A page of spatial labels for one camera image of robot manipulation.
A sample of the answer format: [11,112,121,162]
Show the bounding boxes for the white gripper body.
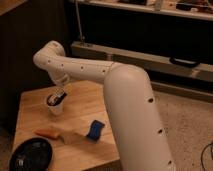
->
[49,86,68,106]

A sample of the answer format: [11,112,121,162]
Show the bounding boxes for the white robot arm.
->
[33,41,176,171]

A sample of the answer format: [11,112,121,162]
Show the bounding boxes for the white ceramic cup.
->
[45,93,66,116]

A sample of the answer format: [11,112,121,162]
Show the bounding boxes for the metal pole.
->
[74,0,85,45]

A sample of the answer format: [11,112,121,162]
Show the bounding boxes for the black round bowl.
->
[9,137,53,171]

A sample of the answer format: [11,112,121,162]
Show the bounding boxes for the long grey case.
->
[71,41,213,82]

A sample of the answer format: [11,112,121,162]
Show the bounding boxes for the cluttered shelf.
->
[69,0,213,21]

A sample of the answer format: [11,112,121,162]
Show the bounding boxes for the black case handle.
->
[169,58,201,68]

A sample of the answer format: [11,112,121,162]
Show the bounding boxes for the black cable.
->
[200,141,213,171]

